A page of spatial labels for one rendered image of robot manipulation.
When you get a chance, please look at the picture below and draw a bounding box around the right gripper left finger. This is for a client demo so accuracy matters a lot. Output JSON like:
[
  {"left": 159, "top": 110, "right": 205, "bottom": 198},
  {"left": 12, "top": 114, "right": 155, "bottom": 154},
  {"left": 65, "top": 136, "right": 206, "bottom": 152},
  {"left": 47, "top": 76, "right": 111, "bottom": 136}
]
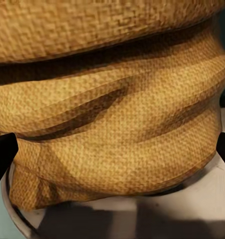
[{"left": 0, "top": 132, "right": 18, "bottom": 180}]

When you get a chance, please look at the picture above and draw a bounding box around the microwave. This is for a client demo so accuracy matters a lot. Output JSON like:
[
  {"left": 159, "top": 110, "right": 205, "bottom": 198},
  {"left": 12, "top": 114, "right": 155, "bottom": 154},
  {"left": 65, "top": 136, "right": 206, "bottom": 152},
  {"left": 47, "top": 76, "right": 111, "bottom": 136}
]
[{"left": 0, "top": 8, "right": 225, "bottom": 239}]

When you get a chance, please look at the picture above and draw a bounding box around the popcorn bag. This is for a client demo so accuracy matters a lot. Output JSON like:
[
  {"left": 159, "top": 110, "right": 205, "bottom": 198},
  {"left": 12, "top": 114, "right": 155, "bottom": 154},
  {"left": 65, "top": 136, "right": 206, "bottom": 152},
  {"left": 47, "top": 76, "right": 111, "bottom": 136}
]
[{"left": 0, "top": 0, "right": 225, "bottom": 211}]

